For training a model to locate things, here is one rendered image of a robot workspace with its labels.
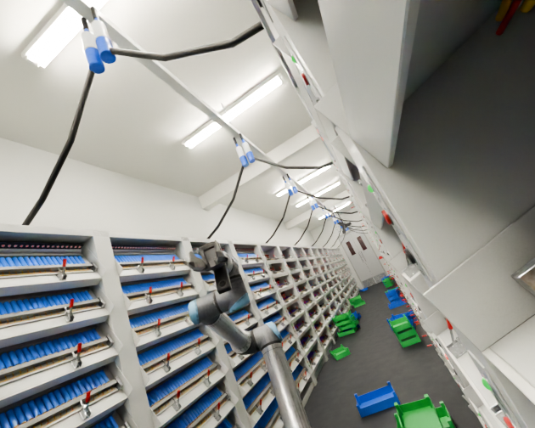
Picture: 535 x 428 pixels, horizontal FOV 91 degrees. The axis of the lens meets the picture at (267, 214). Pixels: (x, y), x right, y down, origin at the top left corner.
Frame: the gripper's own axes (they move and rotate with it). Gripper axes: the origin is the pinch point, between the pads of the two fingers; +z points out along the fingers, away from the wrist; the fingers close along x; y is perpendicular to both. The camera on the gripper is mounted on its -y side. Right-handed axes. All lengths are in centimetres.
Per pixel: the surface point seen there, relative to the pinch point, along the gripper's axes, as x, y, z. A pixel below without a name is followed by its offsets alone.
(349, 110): 27, -10, 60
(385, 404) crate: 54, -113, -153
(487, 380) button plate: 30, -32, 50
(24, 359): -81, -1, -27
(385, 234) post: 56, -13, -10
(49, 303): -78, 19, -37
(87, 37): -18, 115, -3
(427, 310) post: 56, -39, -11
